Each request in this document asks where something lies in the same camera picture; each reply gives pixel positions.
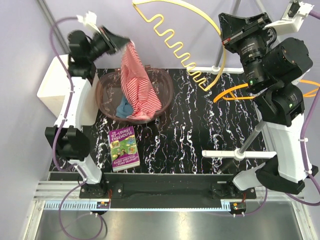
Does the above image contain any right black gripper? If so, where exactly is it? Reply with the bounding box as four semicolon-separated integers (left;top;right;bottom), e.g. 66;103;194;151
218;11;276;90

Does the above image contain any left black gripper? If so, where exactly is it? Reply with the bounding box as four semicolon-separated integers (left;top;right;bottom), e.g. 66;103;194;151
86;26;131;63

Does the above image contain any red white striped top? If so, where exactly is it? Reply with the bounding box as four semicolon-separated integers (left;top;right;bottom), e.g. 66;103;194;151
120;41;162;121

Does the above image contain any orange plastic hanger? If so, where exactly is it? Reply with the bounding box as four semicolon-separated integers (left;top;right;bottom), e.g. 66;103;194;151
213;79;320;103

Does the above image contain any yellow plastic hanger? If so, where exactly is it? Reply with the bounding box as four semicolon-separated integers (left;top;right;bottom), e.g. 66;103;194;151
132;0;227;92

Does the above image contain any blue tank top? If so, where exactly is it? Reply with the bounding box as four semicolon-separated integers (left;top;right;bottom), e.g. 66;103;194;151
116;95;134;119

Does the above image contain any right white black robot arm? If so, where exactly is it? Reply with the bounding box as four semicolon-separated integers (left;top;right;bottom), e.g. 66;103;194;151
218;13;319;199

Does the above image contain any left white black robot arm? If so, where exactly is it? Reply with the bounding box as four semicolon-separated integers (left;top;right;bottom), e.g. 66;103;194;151
45;26;130;198

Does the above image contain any brown transparent oval basket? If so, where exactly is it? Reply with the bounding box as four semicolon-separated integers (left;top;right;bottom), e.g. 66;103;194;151
95;65;174;125

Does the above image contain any white rectangular bin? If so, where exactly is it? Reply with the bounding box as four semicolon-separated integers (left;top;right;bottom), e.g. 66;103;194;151
37;57;99;126

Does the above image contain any black marble pattern mat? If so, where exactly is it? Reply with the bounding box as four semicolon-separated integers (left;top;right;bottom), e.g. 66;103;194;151
49;68;273;175

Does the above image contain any purple treehouse book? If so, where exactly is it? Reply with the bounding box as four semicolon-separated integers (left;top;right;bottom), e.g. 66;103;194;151
108;126;140;172

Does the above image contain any white grey clothes rack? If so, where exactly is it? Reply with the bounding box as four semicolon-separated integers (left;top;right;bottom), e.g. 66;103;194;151
192;0;311;161

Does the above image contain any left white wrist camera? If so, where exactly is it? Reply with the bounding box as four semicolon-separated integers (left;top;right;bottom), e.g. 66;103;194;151
76;11;100;33

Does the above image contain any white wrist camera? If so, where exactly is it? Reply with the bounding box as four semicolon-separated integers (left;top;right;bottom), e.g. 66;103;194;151
263;0;314;36
76;11;100;33

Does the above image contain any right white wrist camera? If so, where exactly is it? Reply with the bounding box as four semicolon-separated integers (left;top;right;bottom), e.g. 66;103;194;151
263;0;314;36

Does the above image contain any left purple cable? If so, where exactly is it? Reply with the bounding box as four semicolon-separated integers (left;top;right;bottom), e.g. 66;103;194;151
48;16;107;238

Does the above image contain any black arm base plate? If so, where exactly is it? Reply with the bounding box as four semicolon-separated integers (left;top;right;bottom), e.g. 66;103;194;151
79;173;257;211

